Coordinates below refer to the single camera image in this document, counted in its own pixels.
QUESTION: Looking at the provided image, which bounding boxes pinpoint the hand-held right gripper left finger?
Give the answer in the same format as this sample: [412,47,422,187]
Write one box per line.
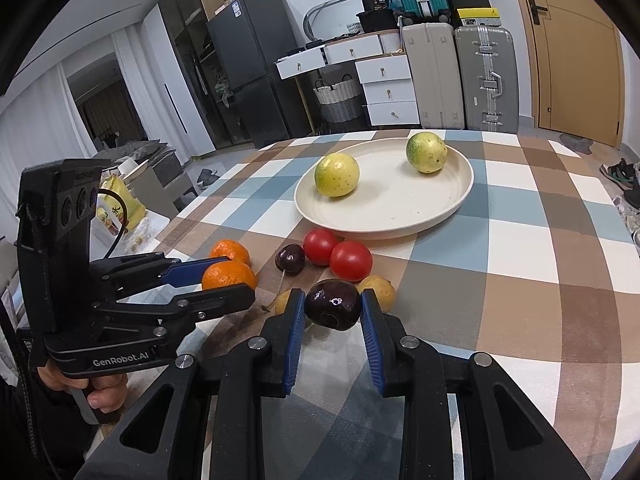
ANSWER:
[74,288,307,480]

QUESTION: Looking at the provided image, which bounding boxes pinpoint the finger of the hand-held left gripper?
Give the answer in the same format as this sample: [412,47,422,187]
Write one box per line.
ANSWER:
[92,282,257,346]
[89,252,232,306]

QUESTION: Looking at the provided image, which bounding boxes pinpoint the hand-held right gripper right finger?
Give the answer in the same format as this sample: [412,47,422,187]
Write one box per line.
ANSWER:
[360,289,593,480]

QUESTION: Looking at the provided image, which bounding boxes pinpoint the large orange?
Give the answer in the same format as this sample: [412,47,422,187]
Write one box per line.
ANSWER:
[201,260,258,292]

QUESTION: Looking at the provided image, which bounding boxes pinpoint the small orange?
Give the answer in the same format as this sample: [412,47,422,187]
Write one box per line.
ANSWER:
[209,239,251,267]

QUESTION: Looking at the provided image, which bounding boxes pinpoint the dark purple plum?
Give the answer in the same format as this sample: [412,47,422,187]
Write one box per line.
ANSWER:
[305,279,362,332]

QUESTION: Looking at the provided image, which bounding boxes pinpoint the dark cherry with stem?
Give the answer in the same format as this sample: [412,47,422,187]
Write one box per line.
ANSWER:
[275,243,306,277]

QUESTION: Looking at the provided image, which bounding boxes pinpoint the red tomato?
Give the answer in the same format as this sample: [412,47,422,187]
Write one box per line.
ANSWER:
[329,241,374,283]
[303,228,341,267]

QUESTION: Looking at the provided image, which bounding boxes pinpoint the cream round plate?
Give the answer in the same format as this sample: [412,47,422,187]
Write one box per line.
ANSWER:
[293,136,474,234]

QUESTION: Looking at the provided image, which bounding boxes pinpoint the person's left forearm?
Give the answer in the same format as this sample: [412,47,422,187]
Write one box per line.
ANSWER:
[0,375,101,480]

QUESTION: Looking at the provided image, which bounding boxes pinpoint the person's left hand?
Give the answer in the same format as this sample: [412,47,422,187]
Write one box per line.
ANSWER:
[37,365,124,413]

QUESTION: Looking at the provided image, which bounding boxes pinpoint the yellow bag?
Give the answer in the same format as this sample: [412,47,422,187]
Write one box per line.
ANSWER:
[100,172,148,236]

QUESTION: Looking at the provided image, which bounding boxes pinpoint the grey storage box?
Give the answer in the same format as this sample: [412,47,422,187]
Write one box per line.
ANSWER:
[122,150,198,216]

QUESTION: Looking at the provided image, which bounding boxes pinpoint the grey cushions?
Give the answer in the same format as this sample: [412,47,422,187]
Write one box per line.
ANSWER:
[95,139,171,166]

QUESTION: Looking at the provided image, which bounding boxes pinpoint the checked tablecloth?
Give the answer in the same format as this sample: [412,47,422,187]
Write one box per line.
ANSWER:
[85,130,640,480]

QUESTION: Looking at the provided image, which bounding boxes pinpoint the yellow-green round fruit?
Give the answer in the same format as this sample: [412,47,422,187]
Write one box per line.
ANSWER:
[314,153,360,198]

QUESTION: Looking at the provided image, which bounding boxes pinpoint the white wardrobe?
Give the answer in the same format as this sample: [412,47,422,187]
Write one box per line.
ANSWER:
[140,5,218,161]

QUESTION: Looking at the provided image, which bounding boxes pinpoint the white curtain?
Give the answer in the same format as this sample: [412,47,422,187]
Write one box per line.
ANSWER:
[107,25,151,141]

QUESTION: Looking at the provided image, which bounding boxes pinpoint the green speckled round fruit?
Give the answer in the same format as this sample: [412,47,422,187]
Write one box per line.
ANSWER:
[405,131,448,175]

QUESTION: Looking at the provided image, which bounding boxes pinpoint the dark grey refrigerator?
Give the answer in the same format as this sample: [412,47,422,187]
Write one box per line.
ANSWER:
[206,0,313,150]

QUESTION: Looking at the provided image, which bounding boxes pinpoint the woven laundry basket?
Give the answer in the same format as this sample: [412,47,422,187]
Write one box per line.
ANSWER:
[313,74,363,123]

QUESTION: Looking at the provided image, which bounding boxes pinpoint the tall glass-door cabinet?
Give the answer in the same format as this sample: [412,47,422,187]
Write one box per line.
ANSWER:
[159,0,241,153]

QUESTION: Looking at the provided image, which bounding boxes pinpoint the white drawer dresser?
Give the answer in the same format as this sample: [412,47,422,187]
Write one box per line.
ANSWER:
[275,32,421,128]

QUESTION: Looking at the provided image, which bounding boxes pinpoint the beige suitcase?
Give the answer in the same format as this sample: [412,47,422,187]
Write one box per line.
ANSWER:
[401,22,466,130]

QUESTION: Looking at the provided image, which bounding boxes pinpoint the silver suitcase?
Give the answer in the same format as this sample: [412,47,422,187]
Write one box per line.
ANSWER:
[454,25,521,133]

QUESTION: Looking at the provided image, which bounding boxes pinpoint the grey floor mat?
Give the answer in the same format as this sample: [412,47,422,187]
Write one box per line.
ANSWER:
[559,132,596,153]

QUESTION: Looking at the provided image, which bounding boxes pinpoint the group of sneakers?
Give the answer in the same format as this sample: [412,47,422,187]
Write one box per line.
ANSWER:
[600,157,640,248]

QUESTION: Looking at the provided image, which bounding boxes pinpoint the yellow and white shoe box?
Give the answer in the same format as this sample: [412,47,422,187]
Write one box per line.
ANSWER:
[456,7,502,28]

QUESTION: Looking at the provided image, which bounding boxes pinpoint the wooden door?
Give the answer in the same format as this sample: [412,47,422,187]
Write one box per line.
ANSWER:
[505,0,626,148]

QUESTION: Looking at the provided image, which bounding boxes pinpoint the black cable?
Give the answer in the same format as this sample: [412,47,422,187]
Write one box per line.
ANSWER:
[95,189,127,260]

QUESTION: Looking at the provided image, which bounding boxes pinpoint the grey hose loop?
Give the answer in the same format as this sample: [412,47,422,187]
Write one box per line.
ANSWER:
[304,1,361,43]

